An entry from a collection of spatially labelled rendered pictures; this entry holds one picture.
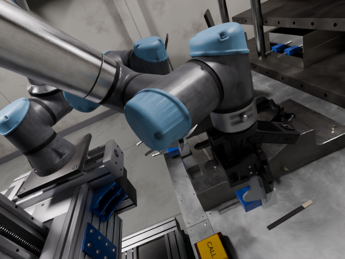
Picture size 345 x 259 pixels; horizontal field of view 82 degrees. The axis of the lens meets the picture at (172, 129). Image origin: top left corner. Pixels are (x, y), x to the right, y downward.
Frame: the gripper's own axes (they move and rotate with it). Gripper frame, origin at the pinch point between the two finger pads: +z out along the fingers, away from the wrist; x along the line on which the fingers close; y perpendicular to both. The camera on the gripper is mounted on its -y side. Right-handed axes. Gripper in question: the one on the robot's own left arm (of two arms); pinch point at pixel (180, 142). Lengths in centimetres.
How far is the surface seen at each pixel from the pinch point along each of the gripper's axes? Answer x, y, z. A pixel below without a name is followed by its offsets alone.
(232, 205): 29.0, -4.4, -3.7
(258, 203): 30.9, -9.8, -4.2
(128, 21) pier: -278, -4, 8
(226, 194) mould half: 20.1, -7.4, 7.4
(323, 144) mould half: 19.4, -38.8, 0.5
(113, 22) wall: -294, 17, 6
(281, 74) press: -39, -71, 12
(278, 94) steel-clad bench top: -19, -54, 10
